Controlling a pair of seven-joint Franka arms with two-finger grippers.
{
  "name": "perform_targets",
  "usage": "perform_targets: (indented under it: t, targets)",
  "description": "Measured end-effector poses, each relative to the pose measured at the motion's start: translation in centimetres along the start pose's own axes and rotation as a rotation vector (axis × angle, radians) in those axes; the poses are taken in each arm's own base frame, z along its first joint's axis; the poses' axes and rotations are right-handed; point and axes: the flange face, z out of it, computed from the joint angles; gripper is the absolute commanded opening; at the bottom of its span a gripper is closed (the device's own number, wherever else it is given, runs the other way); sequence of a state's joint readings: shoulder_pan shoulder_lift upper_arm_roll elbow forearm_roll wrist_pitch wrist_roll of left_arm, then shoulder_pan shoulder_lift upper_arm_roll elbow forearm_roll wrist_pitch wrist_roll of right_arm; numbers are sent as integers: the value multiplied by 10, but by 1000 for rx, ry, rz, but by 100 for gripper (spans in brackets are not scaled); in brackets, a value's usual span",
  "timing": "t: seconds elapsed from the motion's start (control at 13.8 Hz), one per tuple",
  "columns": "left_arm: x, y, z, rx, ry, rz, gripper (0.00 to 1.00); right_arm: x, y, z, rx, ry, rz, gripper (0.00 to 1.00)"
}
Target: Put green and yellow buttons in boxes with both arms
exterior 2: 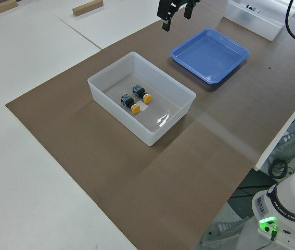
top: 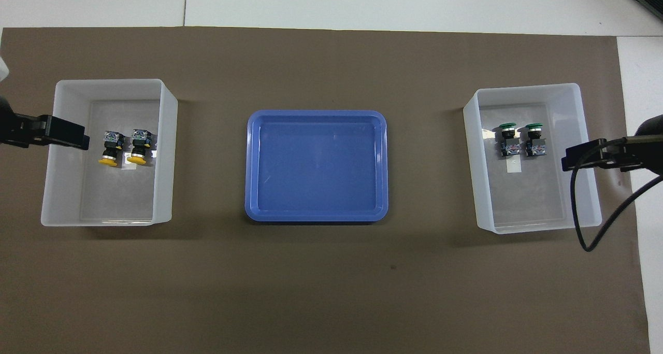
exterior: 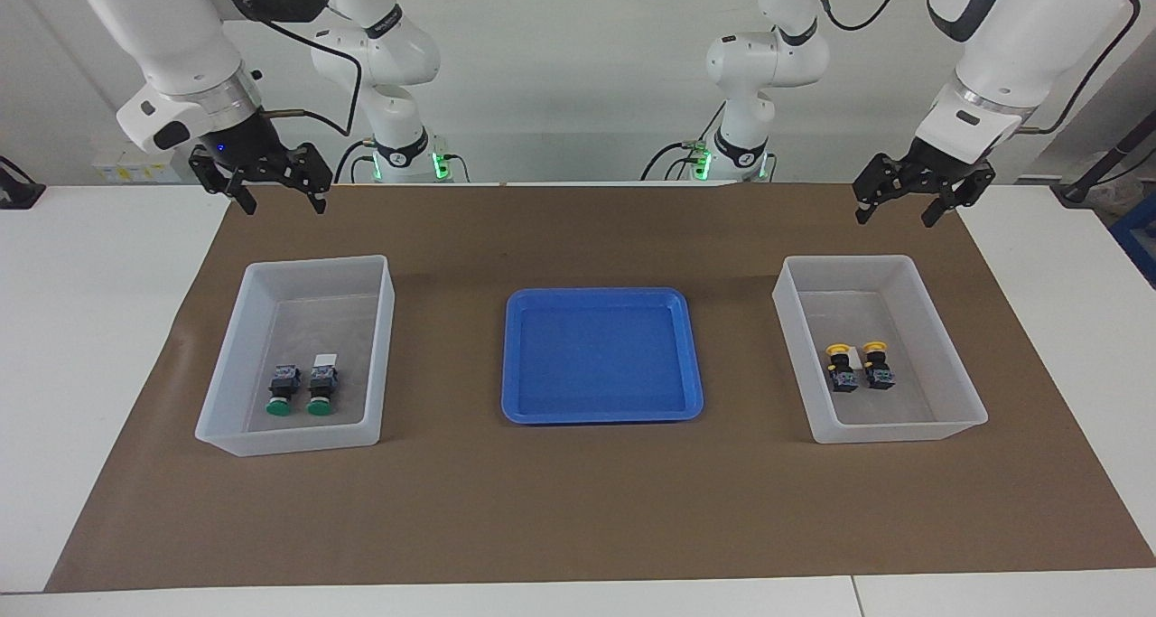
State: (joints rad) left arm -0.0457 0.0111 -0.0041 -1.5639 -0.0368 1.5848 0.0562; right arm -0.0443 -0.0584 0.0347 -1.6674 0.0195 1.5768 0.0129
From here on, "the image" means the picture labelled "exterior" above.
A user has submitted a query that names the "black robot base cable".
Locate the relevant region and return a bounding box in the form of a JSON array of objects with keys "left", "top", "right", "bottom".
[
  {"left": 641, "top": 141, "right": 701, "bottom": 182},
  {"left": 332, "top": 138, "right": 376, "bottom": 184}
]

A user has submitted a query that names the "black stand pole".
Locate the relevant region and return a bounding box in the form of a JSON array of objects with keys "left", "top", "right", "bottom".
[{"left": 1052, "top": 111, "right": 1156, "bottom": 204}]

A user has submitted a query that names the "row of white cartons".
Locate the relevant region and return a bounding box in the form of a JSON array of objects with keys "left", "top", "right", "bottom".
[{"left": 92, "top": 150, "right": 186, "bottom": 184}]

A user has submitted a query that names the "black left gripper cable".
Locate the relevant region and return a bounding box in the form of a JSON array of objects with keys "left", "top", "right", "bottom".
[{"left": 817, "top": 0, "right": 1141, "bottom": 135}]

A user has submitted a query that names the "black clamp mount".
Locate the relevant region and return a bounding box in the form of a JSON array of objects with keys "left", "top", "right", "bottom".
[{"left": 0, "top": 154, "right": 46, "bottom": 210}]

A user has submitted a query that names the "brown paper table mat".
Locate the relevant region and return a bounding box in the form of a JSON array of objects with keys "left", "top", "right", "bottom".
[{"left": 45, "top": 182, "right": 1156, "bottom": 593}]

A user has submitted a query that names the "blue plastic crate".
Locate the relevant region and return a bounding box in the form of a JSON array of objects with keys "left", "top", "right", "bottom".
[{"left": 1109, "top": 192, "right": 1156, "bottom": 288}]

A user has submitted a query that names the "green push button switch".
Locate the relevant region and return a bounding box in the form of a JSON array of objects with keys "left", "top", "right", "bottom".
[
  {"left": 305, "top": 362, "right": 340, "bottom": 416},
  {"left": 266, "top": 362, "right": 302, "bottom": 416}
]

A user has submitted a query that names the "yellow push button switch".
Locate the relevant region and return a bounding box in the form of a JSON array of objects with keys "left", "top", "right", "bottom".
[
  {"left": 825, "top": 342, "right": 859, "bottom": 393},
  {"left": 861, "top": 341, "right": 897, "bottom": 390}
]

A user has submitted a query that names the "translucent white plastic box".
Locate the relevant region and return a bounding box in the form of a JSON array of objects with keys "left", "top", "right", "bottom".
[
  {"left": 194, "top": 255, "right": 396, "bottom": 458},
  {"left": 772, "top": 255, "right": 989, "bottom": 444}
]

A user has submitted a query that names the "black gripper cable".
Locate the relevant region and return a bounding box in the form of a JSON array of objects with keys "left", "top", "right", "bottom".
[
  {"left": 817, "top": 0, "right": 1141, "bottom": 135},
  {"left": 203, "top": 0, "right": 364, "bottom": 137}
]

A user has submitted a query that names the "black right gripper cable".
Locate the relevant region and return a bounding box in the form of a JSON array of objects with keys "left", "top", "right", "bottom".
[{"left": 203, "top": 0, "right": 364, "bottom": 137}]

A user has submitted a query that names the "blue plastic tray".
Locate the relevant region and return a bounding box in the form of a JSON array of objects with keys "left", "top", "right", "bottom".
[{"left": 501, "top": 287, "right": 705, "bottom": 425}]

